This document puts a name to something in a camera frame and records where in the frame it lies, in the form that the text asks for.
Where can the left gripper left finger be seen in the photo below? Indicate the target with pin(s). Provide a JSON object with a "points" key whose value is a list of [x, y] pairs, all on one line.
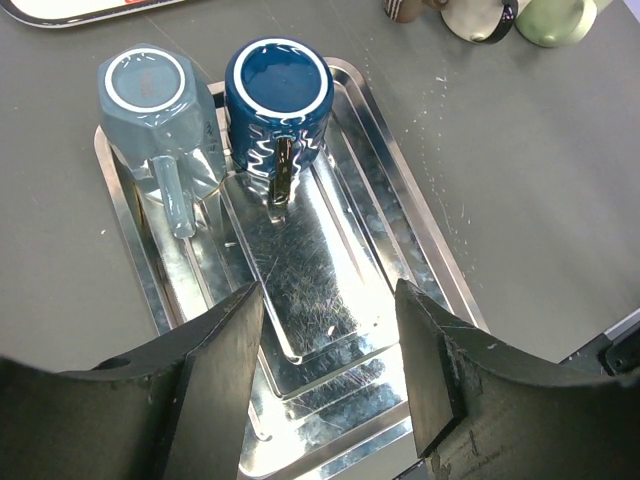
{"points": [[172, 408]]}

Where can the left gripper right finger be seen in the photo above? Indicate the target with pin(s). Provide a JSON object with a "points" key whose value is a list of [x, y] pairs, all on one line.
{"points": [[483, 409]]}

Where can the grey-blue faceted mug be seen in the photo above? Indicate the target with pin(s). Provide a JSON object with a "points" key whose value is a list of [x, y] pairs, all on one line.
{"points": [[160, 117]]}

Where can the dark blue mug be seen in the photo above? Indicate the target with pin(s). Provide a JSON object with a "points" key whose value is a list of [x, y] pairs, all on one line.
{"points": [[279, 94]]}

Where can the cream mug black handle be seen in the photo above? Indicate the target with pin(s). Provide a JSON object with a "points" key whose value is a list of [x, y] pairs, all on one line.
{"points": [[480, 21]]}

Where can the brown striped mug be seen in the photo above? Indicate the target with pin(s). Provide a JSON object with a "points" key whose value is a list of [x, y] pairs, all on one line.
{"points": [[406, 11]]}

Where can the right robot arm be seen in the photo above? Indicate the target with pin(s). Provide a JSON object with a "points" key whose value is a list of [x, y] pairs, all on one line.
{"points": [[620, 345]]}

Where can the light green mug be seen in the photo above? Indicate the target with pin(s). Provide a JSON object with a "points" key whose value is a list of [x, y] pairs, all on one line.
{"points": [[555, 23]]}

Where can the silver metal tray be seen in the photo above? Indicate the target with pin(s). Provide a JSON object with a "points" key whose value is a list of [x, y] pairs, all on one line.
{"points": [[328, 389]]}

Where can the strawberry pattern tray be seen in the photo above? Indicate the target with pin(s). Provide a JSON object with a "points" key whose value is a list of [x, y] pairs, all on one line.
{"points": [[59, 14]]}

